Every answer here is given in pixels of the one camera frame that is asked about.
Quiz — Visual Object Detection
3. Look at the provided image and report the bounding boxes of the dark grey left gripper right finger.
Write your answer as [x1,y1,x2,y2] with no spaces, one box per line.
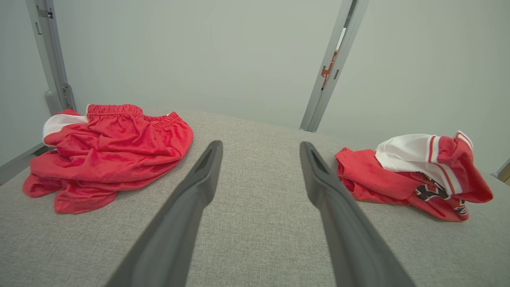
[300,141,417,287]

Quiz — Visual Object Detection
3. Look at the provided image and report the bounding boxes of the red and white jersey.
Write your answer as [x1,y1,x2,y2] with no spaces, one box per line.
[335,130,494,222]

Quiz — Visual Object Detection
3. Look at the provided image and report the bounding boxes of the red basketball shorts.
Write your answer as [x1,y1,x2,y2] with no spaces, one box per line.
[22,104,194,214]

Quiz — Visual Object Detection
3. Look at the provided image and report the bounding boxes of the grey metal frame rail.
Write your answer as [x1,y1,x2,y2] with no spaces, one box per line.
[491,158,510,187]
[0,143,54,186]

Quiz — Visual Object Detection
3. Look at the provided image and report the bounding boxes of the orange latch on post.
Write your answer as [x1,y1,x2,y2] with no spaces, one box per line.
[321,50,338,88]

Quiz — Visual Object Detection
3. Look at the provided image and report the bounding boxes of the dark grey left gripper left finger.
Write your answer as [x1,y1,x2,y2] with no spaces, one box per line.
[104,140,224,287]

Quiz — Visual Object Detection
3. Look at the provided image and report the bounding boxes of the grey metal partition post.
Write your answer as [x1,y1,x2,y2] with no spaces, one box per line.
[26,0,77,116]
[300,0,369,133]

